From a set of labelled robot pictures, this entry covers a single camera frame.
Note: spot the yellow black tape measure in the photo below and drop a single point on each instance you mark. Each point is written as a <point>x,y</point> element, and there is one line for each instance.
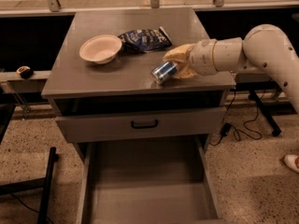
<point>25,71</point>

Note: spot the black drawer handle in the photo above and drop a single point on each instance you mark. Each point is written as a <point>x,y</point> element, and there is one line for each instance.
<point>147,124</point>

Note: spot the grey top drawer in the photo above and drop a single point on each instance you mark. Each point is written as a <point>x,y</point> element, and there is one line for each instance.
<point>109,127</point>

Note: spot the white paper bowl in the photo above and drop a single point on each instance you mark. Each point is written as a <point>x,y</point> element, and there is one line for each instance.
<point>100,49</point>

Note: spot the black metal stand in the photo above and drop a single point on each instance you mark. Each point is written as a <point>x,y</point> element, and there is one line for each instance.
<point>43,183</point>

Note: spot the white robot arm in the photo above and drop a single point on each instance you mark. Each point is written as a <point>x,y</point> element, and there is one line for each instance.
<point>265,48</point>

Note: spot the black table leg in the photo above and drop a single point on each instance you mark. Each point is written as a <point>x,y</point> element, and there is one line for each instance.
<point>275,129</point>

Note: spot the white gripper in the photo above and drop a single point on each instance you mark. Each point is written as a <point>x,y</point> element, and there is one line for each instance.
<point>202,57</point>

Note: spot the blue silver redbull can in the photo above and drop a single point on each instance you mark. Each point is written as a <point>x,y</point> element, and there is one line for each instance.
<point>164,71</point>

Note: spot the grey open middle drawer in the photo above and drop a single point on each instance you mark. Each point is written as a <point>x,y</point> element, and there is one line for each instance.
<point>148,181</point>

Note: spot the blue chip bag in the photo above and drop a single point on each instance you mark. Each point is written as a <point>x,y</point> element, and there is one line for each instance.
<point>146,40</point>

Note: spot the white shoe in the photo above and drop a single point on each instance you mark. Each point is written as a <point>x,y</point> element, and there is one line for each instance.
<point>292,162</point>

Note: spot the grey drawer cabinet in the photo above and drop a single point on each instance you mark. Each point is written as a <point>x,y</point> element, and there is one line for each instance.
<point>125,85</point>

